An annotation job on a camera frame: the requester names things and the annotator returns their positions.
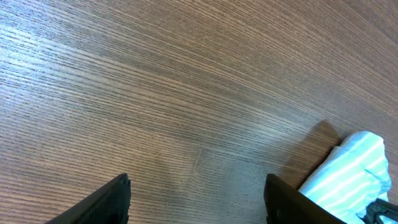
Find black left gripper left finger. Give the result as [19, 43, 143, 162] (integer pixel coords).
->
[47, 174, 131, 224]

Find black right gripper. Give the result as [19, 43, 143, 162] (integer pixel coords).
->
[362, 198, 397, 224]

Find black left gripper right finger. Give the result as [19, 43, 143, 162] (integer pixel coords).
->
[264, 174, 344, 224]

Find light blue striped shirt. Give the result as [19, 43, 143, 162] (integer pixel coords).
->
[299, 131, 392, 223]

